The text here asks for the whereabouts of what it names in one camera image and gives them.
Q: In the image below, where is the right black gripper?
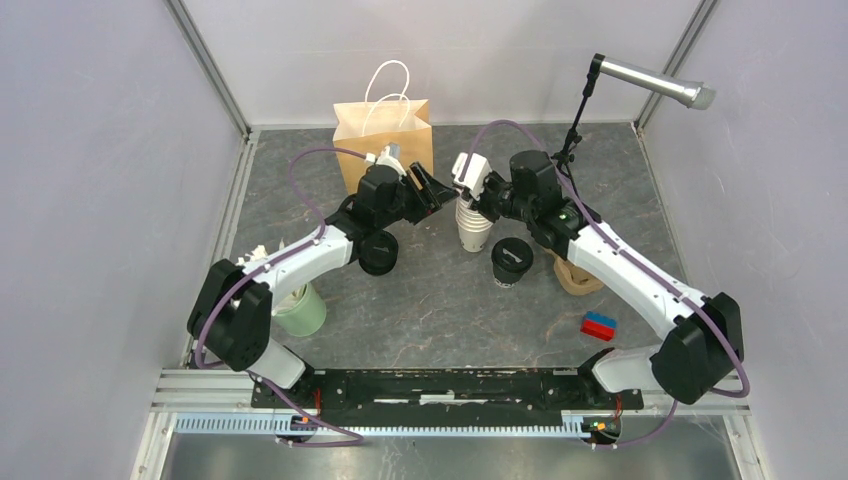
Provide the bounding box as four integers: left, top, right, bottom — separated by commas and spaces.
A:
461, 171, 535, 224

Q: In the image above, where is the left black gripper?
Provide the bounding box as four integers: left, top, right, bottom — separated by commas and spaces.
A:
377, 162, 459, 229

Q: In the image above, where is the black coffee lid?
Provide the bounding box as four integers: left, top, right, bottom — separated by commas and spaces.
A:
491, 237, 534, 270

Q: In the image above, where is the black sleeved paper cup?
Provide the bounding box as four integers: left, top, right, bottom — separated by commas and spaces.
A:
492, 264, 528, 288

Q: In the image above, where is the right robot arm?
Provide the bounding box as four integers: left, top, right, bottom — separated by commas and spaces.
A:
452, 150, 744, 408

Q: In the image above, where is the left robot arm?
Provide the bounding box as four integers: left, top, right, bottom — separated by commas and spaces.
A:
187, 163, 458, 408

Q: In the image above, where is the stack of white paper cups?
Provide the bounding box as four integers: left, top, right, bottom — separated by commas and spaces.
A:
454, 187, 493, 253

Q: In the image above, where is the black tripod stand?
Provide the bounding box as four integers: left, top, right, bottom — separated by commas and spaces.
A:
552, 53, 605, 183

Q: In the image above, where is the stack of black lids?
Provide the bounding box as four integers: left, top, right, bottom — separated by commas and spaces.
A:
358, 230, 399, 276

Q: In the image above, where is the brown paper bag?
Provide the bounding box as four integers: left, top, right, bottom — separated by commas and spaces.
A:
333, 100, 435, 174

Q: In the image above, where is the brown pulp cup carrier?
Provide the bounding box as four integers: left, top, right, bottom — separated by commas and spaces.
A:
553, 256, 604, 296

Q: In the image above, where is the red and blue block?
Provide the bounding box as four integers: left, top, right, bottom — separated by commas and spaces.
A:
580, 311, 618, 342

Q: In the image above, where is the green cup holder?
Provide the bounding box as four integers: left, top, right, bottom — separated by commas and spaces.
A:
271, 283, 327, 337

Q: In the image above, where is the silver cylindrical lamp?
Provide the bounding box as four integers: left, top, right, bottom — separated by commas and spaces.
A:
592, 54, 717, 110

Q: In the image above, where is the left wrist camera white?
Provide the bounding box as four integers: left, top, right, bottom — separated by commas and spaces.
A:
364, 143, 406, 177

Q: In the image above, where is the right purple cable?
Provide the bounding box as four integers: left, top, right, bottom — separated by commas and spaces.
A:
463, 119, 751, 449

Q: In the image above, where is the purple cable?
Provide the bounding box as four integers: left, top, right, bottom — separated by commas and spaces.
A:
193, 146, 370, 448
463, 119, 751, 449

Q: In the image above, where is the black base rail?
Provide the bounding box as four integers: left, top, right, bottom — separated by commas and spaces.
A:
286, 368, 644, 427

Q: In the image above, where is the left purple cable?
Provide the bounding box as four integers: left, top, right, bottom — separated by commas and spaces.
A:
193, 146, 370, 448

